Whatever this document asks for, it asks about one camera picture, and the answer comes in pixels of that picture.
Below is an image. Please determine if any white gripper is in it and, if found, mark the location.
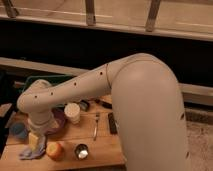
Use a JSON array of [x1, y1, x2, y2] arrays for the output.
[[28, 119, 59, 149]]

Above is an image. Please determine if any red yellow apple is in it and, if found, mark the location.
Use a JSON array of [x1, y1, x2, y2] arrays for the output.
[[46, 142, 63, 160]]

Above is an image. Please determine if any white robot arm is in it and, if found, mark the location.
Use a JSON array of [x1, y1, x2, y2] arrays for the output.
[[17, 53, 191, 171]]

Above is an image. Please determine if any blue plastic cup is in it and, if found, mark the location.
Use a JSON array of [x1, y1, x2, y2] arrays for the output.
[[9, 122, 28, 139]]

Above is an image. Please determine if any white paper cup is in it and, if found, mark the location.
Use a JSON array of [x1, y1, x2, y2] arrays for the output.
[[64, 103, 80, 124]]

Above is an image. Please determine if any small metal cup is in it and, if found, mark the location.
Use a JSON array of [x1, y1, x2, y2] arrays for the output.
[[74, 144, 89, 160]]

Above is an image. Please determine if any purple bowl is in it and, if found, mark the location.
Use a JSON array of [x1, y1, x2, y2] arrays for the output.
[[45, 108, 66, 135]]

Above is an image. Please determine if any grey blue cloth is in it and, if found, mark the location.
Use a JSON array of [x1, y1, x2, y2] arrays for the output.
[[19, 133, 46, 160]]

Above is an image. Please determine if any green plastic tray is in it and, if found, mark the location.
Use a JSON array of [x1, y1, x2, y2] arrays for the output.
[[20, 75, 73, 92]]

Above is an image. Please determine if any small dark clip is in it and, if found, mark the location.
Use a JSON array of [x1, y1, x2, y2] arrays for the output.
[[79, 100, 90, 111]]

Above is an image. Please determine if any black remote control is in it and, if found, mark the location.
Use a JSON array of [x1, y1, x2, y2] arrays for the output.
[[108, 112, 117, 135]]

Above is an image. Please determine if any black handled knife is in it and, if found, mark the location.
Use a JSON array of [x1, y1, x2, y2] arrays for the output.
[[95, 99, 112, 109]]

